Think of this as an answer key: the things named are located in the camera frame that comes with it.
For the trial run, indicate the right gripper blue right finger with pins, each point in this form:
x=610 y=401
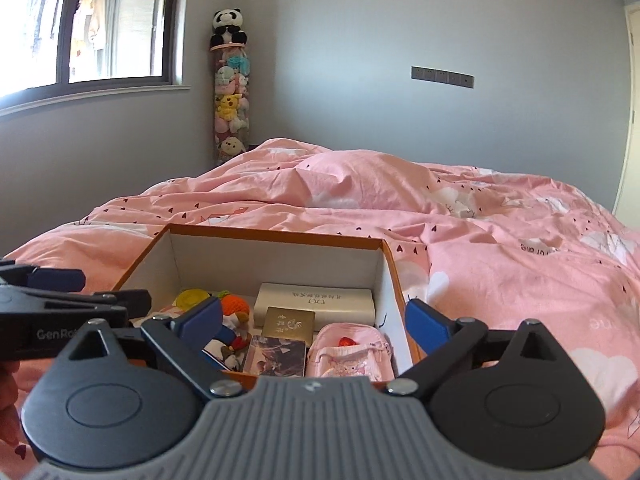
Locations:
x=449 y=346

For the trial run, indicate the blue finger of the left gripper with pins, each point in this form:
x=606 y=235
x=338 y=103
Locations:
x=136 y=302
x=39 y=277

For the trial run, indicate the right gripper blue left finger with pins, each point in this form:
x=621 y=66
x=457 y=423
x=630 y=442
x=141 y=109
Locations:
x=178 y=344

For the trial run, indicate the sailor plush with blue tag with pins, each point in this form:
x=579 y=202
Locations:
x=229 y=346

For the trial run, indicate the orange knitted toy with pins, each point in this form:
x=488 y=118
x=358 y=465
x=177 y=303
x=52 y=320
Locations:
x=234 y=307

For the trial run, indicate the illustrated card deck box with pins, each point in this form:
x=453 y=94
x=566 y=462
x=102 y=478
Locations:
x=277 y=357

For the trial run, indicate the pink mini backpack pouch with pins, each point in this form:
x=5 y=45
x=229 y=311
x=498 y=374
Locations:
x=350 y=350

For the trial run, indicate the white glasses case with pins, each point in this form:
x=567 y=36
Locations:
x=330 y=305

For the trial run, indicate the gold jewelry box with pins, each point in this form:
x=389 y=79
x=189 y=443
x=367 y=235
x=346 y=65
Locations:
x=292 y=324

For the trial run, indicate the person's left hand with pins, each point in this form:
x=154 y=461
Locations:
x=10 y=426

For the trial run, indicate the orange cardboard box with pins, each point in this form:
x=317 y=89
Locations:
x=240 y=260

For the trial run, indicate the pink patterned bed duvet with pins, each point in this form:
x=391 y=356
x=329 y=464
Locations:
x=468 y=241

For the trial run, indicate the dark framed window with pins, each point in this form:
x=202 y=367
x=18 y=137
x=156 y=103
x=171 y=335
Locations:
x=54 y=51

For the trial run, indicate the clear tube of plush toys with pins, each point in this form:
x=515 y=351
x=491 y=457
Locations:
x=231 y=75

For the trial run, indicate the panda plush toy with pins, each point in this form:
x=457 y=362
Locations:
x=227 y=28

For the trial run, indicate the grey wall switch panel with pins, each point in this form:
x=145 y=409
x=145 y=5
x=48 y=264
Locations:
x=442 y=77

